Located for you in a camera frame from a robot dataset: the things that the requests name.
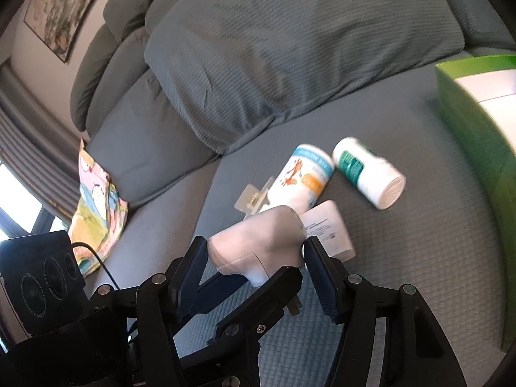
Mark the black cable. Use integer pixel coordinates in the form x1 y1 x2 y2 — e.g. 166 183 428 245
70 242 119 291

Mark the rounded white power adapter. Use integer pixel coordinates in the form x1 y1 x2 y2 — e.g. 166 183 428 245
206 205 308 316

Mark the clear plastic hair clip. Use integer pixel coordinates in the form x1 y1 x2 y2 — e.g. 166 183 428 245
235 176 275 216

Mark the grey curtain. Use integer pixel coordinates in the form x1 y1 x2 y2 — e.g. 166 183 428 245
0 64 87 226

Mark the grey sofa back cushion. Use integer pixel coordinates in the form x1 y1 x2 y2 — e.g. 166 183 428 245
143 0 464 156
427 0 516 49
86 68 220 208

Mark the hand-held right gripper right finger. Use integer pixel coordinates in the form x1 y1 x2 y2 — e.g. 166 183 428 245
304 237 468 387

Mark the window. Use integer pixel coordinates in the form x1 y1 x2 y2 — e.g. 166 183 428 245
0 157 69 243

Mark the white bottle blue orange label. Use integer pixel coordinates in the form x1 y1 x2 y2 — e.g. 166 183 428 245
264 144 335 214

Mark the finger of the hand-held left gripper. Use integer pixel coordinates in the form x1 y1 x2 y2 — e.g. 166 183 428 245
176 267 304 387
189 272 253 311

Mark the framed wall picture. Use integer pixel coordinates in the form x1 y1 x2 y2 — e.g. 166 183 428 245
23 0 107 64

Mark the flat white labelled power adapter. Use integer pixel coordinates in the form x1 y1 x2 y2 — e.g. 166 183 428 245
300 199 356 263

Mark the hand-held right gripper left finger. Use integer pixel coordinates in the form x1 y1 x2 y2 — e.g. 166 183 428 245
88 236 209 387

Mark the white bottle green label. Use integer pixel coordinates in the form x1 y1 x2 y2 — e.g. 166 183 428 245
332 137 406 211

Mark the green cardboard box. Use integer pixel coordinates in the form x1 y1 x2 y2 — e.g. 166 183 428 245
434 54 516 351

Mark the grey sofa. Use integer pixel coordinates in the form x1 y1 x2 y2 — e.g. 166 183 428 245
68 0 516 387

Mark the colourful printed cushion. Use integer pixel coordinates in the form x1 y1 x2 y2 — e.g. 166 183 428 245
68 138 130 278

